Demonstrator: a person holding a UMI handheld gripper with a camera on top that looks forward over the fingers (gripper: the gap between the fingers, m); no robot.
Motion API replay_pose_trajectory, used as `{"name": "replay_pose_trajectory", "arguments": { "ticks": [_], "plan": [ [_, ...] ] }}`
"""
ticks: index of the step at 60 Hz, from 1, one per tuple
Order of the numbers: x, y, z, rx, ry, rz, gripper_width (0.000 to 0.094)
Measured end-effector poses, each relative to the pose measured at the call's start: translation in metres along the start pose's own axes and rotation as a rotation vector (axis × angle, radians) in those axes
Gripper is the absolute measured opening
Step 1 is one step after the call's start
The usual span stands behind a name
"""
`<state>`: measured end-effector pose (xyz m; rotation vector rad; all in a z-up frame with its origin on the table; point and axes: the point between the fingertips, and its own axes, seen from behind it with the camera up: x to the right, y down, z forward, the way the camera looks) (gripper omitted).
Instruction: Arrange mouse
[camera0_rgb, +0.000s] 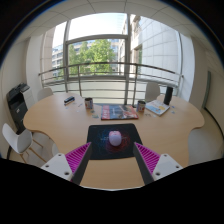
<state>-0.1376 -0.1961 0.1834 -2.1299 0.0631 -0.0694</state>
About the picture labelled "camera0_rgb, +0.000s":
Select white cup with blue print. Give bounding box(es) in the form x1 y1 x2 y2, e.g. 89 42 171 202
84 97 94 110

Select small black stapler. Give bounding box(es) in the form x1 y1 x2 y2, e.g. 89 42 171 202
63 95 76 106

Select white cup with red print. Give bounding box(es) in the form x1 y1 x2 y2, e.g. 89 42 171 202
136 100 147 113

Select black mouse pad red-blue print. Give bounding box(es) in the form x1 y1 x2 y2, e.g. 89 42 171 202
86 123 144 161

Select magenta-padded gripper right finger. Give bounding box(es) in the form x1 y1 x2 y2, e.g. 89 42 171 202
133 142 184 185

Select grey metal balcony railing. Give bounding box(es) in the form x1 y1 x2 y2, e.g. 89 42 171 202
38 61 184 106

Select black cylindrical speaker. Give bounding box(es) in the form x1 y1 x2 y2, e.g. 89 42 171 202
163 86 174 106

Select black and white printer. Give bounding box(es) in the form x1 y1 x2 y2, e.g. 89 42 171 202
5 82 36 134

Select white chair wooden legs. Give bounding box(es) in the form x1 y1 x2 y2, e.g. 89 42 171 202
1 122 44 164

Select red-edged magazine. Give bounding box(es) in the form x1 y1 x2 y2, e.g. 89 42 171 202
100 104 139 121

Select pink and lilac computer mouse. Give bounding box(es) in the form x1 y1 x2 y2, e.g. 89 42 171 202
108 130 123 147

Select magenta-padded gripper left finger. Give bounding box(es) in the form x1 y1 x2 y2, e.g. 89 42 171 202
40 142 93 186

